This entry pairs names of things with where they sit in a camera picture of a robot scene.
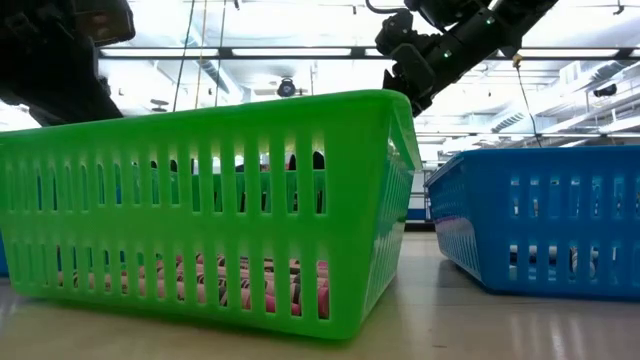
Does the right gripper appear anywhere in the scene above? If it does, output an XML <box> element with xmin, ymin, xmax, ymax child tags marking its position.
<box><xmin>382</xmin><ymin>42</ymin><xmax>454</xmax><ymax>119</ymax></box>

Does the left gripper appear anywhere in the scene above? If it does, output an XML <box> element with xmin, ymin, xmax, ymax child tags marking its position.
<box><xmin>0</xmin><ymin>0</ymin><xmax>125</xmax><ymax>127</ymax></box>

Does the black overhead beam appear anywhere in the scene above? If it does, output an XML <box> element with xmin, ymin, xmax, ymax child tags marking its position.
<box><xmin>97</xmin><ymin>44</ymin><xmax>640</xmax><ymax>61</ymax></box>

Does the distant blue white shelf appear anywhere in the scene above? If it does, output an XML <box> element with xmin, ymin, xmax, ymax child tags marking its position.
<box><xmin>407</xmin><ymin>169</ymin><xmax>431</xmax><ymax>229</ymax></box>

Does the blue plastic basket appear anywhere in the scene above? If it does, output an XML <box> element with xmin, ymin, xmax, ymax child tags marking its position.
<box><xmin>0</xmin><ymin>232</ymin><xmax>10</xmax><ymax>279</ymax></box>
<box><xmin>424</xmin><ymin>144</ymin><xmax>640</xmax><ymax>301</ymax></box>

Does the green plastic basket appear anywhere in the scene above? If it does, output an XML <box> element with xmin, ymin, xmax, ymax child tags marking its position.
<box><xmin>0</xmin><ymin>89</ymin><xmax>424</xmax><ymax>341</ymax></box>

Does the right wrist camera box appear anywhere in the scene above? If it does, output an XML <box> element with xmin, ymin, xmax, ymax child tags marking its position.
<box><xmin>374</xmin><ymin>8</ymin><xmax>416</xmax><ymax>57</ymax></box>

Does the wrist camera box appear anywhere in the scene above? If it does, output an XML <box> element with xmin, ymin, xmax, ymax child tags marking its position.
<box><xmin>73</xmin><ymin>0</ymin><xmax>137</xmax><ymax>49</ymax></box>
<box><xmin>374</xmin><ymin>8</ymin><xmax>416</xmax><ymax>57</ymax></box>

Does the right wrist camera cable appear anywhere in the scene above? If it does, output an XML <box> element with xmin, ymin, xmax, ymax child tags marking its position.
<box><xmin>364</xmin><ymin>0</ymin><xmax>409</xmax><ymax>16</ymax></box>

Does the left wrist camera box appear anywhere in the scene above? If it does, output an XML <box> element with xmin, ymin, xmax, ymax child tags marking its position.
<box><xmin>73</xmin><ymin>0</ymin><xmax>137</xmax><ymax>49</ymax></box>

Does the yellow hanging cord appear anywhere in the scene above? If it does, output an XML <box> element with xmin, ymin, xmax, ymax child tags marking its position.
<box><xmin>510</xmin><ymin>52</ymin><xmax>544</xmax><ymax>147</ymax></box>

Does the black overhead camera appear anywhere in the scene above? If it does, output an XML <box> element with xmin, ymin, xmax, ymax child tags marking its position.
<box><xmin>276</xmin><ymin>77</ymin><xmax>298</xmax><ymax>99</ymax></box>

